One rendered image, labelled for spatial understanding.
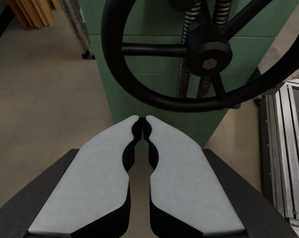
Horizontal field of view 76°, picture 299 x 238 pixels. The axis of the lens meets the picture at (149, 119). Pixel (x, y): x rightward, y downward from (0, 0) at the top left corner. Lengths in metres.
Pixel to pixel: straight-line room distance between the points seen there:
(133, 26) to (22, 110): 1.07
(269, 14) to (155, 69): 0.28
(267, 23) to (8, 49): 1.73
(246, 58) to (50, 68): 1.31
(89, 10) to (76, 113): 0.86
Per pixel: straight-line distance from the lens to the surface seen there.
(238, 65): 0.59
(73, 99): 1.33
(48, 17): 1.96
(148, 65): 0.54
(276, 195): 0.99
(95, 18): 0.47
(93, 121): 1.19
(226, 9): 0.34
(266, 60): 0.65
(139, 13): 0.45
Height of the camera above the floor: 0.99
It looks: 59 degrees down
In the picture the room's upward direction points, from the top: 2 degrees clockwise
